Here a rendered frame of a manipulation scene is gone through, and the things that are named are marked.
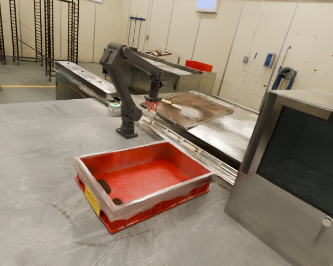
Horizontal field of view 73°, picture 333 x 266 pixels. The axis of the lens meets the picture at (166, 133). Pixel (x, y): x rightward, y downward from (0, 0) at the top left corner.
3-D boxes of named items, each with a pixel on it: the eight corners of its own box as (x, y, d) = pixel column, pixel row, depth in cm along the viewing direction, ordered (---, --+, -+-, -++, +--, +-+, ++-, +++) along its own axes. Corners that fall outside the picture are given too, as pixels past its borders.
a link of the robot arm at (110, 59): (92, 55, 102) (108, 59, 98) (111, 38, 108) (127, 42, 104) (123, 119, 137) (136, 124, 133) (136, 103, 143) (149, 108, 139)
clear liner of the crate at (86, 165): (70, 177, 89) (71, 155, 85) (165, 154, 120) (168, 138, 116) (109, 239, 67) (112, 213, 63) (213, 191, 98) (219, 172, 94)
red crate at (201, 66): (184, 65, 505) (185, 59, 500) (194, 66, 529) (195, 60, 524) (202, 70, 474) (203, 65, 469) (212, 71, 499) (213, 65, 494)
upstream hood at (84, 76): (55, 67, 259) (55, 59, 256) (71, 67, 271) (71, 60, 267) (105, 101, 177) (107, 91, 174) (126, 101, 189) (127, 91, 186)
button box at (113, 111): (106, 117, 164) (107, 102, 159) (116, 116, 169) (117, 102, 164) (111, 121, 158) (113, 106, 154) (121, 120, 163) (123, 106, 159)
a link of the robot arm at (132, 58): (104, 51, 108) (121, 56, 103) (108, 39, 107) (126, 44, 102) (150, 76, 146) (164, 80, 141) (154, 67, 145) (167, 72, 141)
